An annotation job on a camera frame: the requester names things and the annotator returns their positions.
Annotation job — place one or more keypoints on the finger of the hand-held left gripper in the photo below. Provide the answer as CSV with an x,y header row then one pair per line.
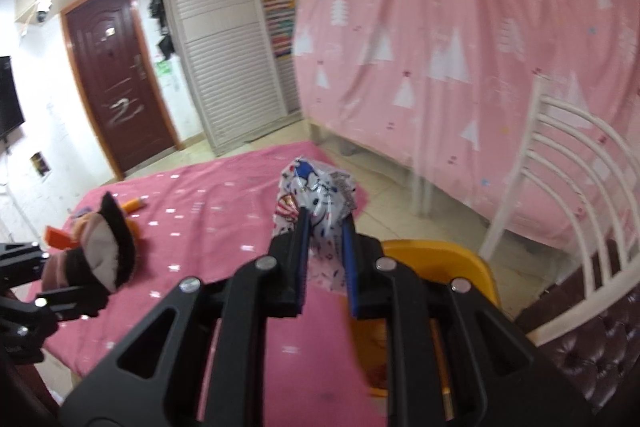
x,y
22,259
75,303

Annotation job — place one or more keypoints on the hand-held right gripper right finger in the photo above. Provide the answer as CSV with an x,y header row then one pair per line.
x,y
350,277

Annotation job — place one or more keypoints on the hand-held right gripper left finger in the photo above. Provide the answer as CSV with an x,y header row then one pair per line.
x,y
303,267

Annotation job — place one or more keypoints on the brown black cloth piece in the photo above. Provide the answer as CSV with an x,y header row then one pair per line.
x,y
100,252

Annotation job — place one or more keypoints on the white printed plastic wrapper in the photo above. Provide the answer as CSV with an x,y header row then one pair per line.
x,y
320,187

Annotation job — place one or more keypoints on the orange thread spool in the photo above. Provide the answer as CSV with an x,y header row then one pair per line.
x,y
134,205

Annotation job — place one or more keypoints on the small orange plastic piece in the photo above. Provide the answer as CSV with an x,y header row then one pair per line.
x,y
56,238

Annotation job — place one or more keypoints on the pink starry tablecloth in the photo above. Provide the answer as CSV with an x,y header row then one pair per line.
x,y
210,217

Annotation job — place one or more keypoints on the white metal chair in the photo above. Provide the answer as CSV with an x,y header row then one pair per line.
x,y
518,157

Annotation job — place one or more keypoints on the dark red door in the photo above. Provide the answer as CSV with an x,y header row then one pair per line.
x,y
115,72

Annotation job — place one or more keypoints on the white louvred wardrobe door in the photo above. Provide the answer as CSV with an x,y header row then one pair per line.
x,y
225,57

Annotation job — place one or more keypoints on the green paper sheet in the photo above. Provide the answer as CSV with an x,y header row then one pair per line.
x,y
164,67

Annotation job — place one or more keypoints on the brown tufted leather sofa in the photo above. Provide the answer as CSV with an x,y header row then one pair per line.
x,y
600,347

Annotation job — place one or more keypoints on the pink tree print bedsheet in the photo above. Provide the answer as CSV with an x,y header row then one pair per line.
x,y
425,7

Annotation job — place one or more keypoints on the black hanging bag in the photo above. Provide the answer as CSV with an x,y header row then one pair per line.
x,y
157,7

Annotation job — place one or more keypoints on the colourful grid wall poster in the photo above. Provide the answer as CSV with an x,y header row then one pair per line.
x,y
277,22

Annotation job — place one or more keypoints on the white security camera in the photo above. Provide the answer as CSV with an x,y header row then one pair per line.
x,y
43,9

